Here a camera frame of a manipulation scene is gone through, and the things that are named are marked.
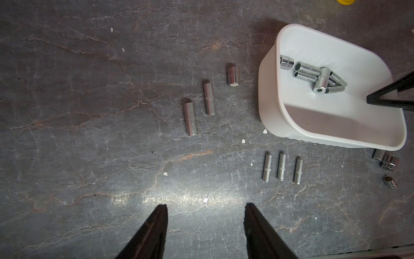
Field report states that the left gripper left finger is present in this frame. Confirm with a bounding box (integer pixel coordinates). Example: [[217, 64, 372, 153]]
[[116, 205, 168, 259]]

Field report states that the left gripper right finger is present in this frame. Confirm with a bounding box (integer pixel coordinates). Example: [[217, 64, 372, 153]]
[[244, 203, 297, 259]]

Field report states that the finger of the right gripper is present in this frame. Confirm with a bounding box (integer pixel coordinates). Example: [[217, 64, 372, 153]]
[[372, 99, 414, 112], [366, 72, 414, 105]]

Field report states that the large wide chrome socket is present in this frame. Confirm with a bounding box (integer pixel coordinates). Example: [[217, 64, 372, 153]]
[[380, 155, 400, 171]]

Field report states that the long thin chrome socket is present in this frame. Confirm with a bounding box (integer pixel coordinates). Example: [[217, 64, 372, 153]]
[[262, 152, 273, 182]]

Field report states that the white plastic storage box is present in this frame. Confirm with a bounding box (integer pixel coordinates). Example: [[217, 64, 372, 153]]
[[258, 24, 408, 151]]

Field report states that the large long chrome socket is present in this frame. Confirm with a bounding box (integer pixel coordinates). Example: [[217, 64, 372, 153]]
[[184, 101, 197, 136]]

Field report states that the medium long chrome socket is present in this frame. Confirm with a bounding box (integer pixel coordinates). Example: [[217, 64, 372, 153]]
[[203, 83, 216, 115]]

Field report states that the short chrome socket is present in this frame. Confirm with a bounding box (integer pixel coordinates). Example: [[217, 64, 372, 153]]
[[227, 65, 240, 87]]

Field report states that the long chrome socket in box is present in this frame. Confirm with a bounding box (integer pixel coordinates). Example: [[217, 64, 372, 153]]
[[293, 72, 318, 84]]

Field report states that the yellow pen holder cup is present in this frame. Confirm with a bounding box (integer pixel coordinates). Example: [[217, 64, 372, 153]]
[[336, 0, 356, 5]]

